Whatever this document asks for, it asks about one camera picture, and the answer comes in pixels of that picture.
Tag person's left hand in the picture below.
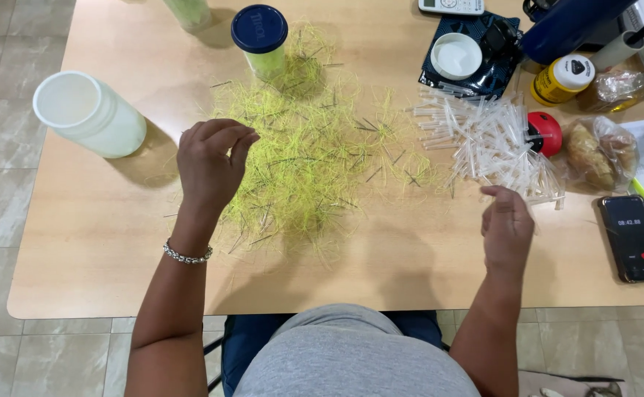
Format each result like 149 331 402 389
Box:
177 118 261 214

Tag person's right hand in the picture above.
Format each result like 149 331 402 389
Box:
480 185 536 276

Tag pile of clear plastic tubes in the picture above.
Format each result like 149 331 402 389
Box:
413 82 567 211

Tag red round ball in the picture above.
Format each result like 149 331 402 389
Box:
526 111 563 158

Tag clear bag of bread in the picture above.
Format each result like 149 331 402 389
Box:
560 116 640 193

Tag black smartphone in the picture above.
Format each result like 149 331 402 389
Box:
598 194 644 284

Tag yellow bottle with white cap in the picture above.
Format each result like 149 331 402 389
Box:
530 53 596 107

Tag dark blue patterned pouch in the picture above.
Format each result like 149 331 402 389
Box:
418 11 523 100

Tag white jar lid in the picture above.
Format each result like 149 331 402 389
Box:
430 32 483 81

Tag black small device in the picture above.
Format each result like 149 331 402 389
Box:
480 19 521 58

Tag crumpled clear plastic bag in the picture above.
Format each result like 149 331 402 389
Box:
577 66 644 114

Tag heap of yellow threaded needles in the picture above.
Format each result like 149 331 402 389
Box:
163 21 455 271

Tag dark blue water bottle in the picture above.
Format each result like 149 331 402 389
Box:
520 0 640 66

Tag white paper roll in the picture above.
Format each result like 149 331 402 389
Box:
604 30 644 72

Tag white calculator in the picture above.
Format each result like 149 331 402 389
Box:
418 0 485 15

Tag grey shirt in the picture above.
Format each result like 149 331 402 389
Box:
232 303 483 397

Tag blue-lidded clear jar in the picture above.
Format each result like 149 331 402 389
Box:
230 4 289 79

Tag clear jar of yellow thread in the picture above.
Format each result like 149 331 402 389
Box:
162 0 213 31

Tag white plastic jar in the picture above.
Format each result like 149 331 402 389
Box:
32 71 147 160

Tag silver chain bracelet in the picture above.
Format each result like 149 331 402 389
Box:
162 238 214 265

